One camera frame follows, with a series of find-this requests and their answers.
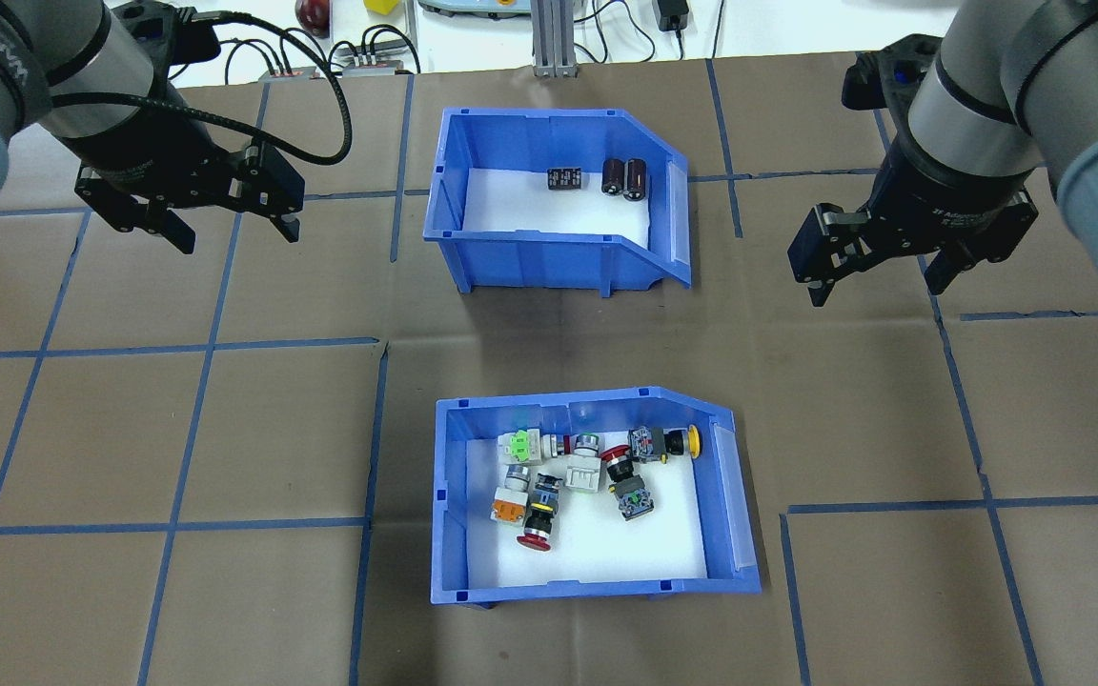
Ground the blue bin holding capacitors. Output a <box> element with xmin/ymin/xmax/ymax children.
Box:
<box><xmin>423</xmin><ymin>107</ymin><xmax>693</xmax><ymax>294</ymax></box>

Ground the blue bin holding push buttons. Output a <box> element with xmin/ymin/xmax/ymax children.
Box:
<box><xmin>430</xmin><ymin>386</ymin><xmax>764</xmax><ymax>608</ymax></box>

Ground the yellow mushroom push button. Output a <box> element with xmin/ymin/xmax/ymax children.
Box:
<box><xmin>630</xmin><ymin>424</ymin><xmax>704</xmax><ymax>465</ymax></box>

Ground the white block metal-head push button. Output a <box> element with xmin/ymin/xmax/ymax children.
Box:
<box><xmin>563</xmin><ymin>431</ymin><xmax>605</xmax><ymax>494</ymax></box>

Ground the green white block push button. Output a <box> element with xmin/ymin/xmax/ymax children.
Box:
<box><xmin>499</xmin><ymin>429</ymin><xmax>577</xmax><ymax>465</ymax></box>

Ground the red mushroom push button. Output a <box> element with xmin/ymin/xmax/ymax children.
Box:
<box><xmin>516</xmin><ymin>472</ymin><xmax>564</xmax><ymax>554</ymax></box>

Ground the orange block push button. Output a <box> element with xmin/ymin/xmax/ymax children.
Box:
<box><xmin>490</xmin><ymin>464</ymin><xmax>536</xmax><ymax>525</ymax></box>

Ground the grey blue teach pendant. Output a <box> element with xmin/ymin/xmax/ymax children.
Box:
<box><xmin>418</xmin><ymin>0</ymin><xmax>533</xmax><ymax>18</ymax></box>

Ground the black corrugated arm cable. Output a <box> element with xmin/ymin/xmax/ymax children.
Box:
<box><xmin>46</xmin><ymin>10</ymin><xmax>355</xmax><ymax>168</ymax></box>

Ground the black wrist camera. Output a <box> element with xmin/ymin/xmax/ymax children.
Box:
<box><xmin>843</xmin><ymin>33</ymin><xmax>941</xmax><ymax>115</ymax></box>
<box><xmin>115</xmin><ymin>0</ymin><xmax>223</xmax><ymax>68</ymax></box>

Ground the black power adapter cable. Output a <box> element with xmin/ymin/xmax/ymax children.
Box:
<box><xmin>579</xmin><ymin>0</ymin><xmax>659</xmax><ymax>66</ymax></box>

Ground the aluminium profile post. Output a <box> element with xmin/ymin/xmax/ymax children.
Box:
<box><xmin>532</xmin><ymin>0</ymin><xmax>580</xmax><ymax>79</ymax></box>

